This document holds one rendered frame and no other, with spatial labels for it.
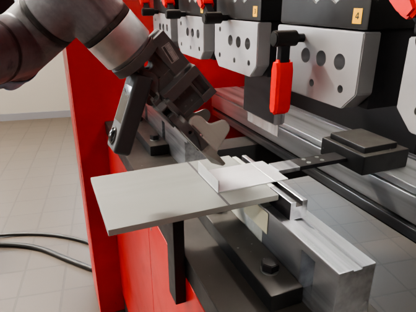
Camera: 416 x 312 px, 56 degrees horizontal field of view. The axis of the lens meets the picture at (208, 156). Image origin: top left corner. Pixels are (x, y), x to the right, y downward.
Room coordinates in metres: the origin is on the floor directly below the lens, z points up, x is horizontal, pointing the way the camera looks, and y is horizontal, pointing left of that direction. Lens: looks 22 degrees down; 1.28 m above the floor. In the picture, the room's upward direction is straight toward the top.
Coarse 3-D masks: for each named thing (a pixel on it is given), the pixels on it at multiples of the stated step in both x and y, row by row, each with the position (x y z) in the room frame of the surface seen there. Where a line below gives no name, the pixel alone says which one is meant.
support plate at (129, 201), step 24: (168, 168) 0.64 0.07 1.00; (192, 168) 0.64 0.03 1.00; (216, 168) 0.64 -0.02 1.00; (96, 192) 0.55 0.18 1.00; (120, 192) 0.55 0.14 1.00; (144, 192) 0.55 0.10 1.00; (168, 192) 0.55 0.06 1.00; (192, 192) 0.55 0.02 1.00; (240, 192) 0.55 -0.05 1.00; (264, 192) 0.55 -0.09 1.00; (120, 216) 0.47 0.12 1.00; (144, 216) 0.47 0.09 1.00; (168, 216) 0.47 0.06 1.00; (192, 216) 0.48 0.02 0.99
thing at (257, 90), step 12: (252, 84) 0.64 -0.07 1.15; (264, 84) 0.61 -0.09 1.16; (252, 96) 0.64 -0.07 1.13; (264, 96) 0.61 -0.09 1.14; (252, 108) 0.64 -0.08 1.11; (264, 108) 0.60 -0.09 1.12; (252, 120) 0.66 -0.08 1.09; (264, 120) 0.62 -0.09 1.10; (276, 120) 0.58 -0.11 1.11; (276, 132) 0.59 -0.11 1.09
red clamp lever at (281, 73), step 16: (272, 32) 0.45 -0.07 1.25; (288, 32) 0.45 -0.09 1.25; (288, 48) 0.46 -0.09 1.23; (272, 64) 0.46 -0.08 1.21; (288, 64) 0.45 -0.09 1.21; (272, 80) 0.46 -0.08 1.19; (288, 80) 0.45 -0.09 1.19; (272, 96) 0.45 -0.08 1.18; (288, 96) 0.45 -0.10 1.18; (272, 112) 0.45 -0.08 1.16
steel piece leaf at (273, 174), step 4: (252, 164) 0.66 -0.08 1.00; (256, 164) 0.65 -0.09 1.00; (260, 164) 0.65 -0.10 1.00; (264, 164) 0.65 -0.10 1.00; (260, 168) 0.63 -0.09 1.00; (264, 168) 0.63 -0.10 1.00; (268, 168) 0.63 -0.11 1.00; (272, 168) 0.63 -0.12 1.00; (264, 172) 0.62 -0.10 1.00; (268, 172) 0.62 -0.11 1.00; (272, 172) 0.62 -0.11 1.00; (276, 172) 0.62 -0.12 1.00; (268, 176) 0.60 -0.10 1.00; (272, 176) 0.60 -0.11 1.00; (276, 176) 0.60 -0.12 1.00; (280, 176) 0.60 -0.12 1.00; (284, 176) 0.60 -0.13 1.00; (276, 180) 0.59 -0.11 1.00; (280, 180) 0.59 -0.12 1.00
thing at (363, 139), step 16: (336, 144) 0.71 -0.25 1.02; (352, 144) 0.68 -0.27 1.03; (368, 144) 0.67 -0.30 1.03; (384, 144) 0.67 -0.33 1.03; (288, 160) 0.67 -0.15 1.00; (304, 160) 0.67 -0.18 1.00; (320, 160) 0.67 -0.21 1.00; (336, 160) 0.67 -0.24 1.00; (352, 160) 0.66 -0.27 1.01; (368, 160) 0.64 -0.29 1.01; (384, 160) 0.66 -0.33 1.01; (400, 160) 0.67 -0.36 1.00
